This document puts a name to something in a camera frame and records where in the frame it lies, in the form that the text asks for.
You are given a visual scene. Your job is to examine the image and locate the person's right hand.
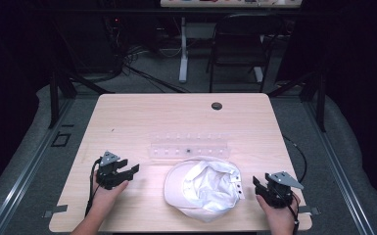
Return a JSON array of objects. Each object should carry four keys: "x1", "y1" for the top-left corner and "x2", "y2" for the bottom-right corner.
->
[{"x1": 256, "y1": 192, "x2": 302, "y2": 231}]

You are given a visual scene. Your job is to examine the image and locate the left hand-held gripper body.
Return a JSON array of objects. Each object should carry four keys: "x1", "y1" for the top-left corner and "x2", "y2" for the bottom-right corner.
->
[{"x1": 95, "y1": 150, "x2": 135, "y2": 191}]

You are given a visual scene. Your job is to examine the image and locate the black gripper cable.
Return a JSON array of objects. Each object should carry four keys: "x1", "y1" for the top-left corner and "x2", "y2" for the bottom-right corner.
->
[
  {"x1": 282, "y1": 134, "x2": 308, "y2": 235},
  {"x1": 84, "y1": 158, "x2": 103, "y2": 218}
]

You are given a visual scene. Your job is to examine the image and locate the person's left hand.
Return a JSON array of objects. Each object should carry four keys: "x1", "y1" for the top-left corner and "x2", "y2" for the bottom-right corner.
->
[{"x1": 91, "y1": 169, "x2": 130, "y2": 217}]

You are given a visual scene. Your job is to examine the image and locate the black metal stand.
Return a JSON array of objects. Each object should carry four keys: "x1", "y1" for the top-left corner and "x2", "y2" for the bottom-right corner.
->
[
  {"x1": 266, "y1": 67, "x2": 328, "y2": 133},
  {"x1": 47, "y1": 63, "x2": 116, "y2": 129}
]

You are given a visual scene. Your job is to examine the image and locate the clear plastic rack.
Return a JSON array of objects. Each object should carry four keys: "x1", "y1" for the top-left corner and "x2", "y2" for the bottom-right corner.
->
[{"x1": 148, "y1": 131, "x2": 232, "y2": 162}]

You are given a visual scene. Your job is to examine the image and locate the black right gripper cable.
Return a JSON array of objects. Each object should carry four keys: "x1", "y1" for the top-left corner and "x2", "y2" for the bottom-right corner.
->
[{"x1": 282, "y1": 134, "x2": 308, "y2": 235}]

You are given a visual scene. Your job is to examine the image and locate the light background desk top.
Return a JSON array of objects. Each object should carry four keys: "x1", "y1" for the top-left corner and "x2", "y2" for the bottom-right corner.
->
[{"x1": 160, "y1": 0, "x2": 304, "y2": 9}]

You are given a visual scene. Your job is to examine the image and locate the black folding chair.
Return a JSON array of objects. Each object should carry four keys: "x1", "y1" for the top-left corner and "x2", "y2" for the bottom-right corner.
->
[{"x1": 206, "y1": 13, "x2": 286, "y2": 94}]

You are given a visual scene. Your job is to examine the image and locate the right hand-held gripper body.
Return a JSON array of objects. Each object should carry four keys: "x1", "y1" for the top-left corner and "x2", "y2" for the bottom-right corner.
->
[{"x1": 261, "y1": 170, "x2": 305, "y2": 209}]

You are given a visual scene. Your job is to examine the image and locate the black floor cables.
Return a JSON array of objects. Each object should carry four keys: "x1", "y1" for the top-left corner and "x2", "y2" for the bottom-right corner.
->
[{"x1": 101, "y1": 42, "x2": 192, "y2": 95}]

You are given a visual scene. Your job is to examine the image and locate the white cap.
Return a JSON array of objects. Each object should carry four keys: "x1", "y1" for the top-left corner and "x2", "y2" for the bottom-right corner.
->
[{"x1": 163, "y1": 155, "x2": 246, "y2": 224}]

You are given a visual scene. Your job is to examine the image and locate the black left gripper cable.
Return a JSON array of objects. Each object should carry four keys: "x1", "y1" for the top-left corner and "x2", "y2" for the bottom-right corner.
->
[{"x1": 84, "y1": 158, "x2": 103, "y2": 218}]

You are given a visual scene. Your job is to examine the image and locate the grey tape strip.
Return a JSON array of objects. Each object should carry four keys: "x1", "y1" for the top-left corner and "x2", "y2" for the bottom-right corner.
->
[
  {"x1": 41, "y1": 204, "x2": 70, "y2": 219},
  {"x1": 298, "y1": 205, "x2": 321, "y2": 216}
]

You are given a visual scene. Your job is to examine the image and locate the white desk leg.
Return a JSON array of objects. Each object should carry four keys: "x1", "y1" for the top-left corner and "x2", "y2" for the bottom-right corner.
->
[
  {"x1": 178, "y1": 16, "x2": 190, "y2": 84},
  {"x1": 253, "y1": 66, "x2": 264, "y2": 84}
]

